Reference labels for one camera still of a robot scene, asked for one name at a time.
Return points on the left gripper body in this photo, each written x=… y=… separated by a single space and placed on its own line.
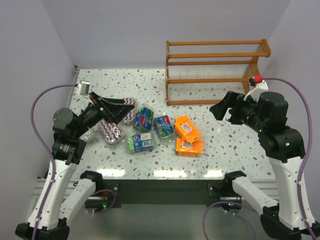
x=100 y=108

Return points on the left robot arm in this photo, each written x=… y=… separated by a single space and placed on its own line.
x=53 y=213

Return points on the wooden shelf rack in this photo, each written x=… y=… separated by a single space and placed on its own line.
x=213 y=67

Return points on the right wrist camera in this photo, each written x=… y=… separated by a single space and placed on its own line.
x=258 y=85

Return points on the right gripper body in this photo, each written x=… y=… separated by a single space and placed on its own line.
x=233 y=106

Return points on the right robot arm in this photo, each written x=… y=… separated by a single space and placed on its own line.
x=281 y=219

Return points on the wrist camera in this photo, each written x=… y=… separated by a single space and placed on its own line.
x=83 y=88
x=258 y=85

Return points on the blue green sponge pack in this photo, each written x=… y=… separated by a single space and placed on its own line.
x=164 y=128
x=143 y=120
x=140 y=143

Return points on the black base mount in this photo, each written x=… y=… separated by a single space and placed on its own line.
x=168 y=192

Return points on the orange sponge box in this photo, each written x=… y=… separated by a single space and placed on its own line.
x=186 y=130
x=185 y=148

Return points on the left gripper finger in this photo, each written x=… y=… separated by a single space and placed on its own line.
x=105 y=99
x=115 y=113

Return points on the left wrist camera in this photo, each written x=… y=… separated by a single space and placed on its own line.
x=83 y=88

